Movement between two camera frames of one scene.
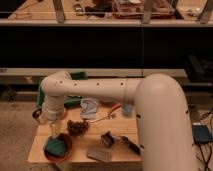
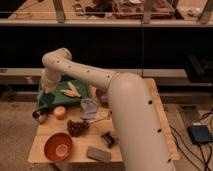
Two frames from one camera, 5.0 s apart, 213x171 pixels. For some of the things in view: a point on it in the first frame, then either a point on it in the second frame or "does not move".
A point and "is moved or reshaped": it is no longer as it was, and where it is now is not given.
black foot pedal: x=202 y=134 does not move
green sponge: x=56 y=146 is moved or reshaped
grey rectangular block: x=100 y=154 does not move
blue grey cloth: x=89 y=108 does not move
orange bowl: x=59 y=158 does not move
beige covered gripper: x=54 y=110 → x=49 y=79
